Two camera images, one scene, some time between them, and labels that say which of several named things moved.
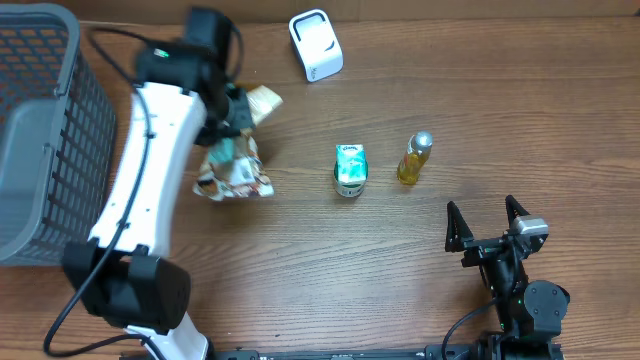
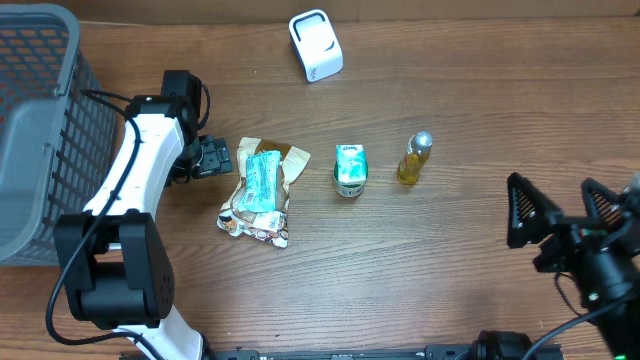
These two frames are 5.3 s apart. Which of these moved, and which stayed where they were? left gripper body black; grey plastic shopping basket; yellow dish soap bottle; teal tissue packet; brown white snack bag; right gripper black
Moved: left gripper body black; brown white snack bag; right gripper black; teal tissue packet
Stayed: yellow dish soap bottle; grey plastic shopping basket
